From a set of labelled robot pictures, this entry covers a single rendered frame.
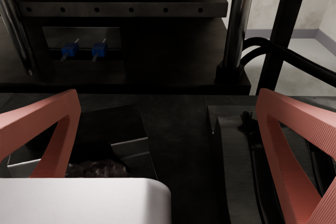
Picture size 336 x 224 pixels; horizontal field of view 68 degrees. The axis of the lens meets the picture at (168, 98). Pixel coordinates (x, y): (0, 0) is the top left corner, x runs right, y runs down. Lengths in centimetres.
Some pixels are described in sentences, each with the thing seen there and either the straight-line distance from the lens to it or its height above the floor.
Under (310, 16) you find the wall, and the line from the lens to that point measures 356.
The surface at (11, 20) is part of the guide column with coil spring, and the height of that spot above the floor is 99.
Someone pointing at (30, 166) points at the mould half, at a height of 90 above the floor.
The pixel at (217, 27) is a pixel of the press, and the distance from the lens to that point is 140.
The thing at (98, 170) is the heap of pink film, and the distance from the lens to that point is 49.
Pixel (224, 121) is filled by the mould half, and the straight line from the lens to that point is 52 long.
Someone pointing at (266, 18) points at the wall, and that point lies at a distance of 334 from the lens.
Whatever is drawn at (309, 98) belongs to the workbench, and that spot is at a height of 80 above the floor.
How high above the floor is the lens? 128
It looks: 37 degrees down
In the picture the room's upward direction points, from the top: straight up
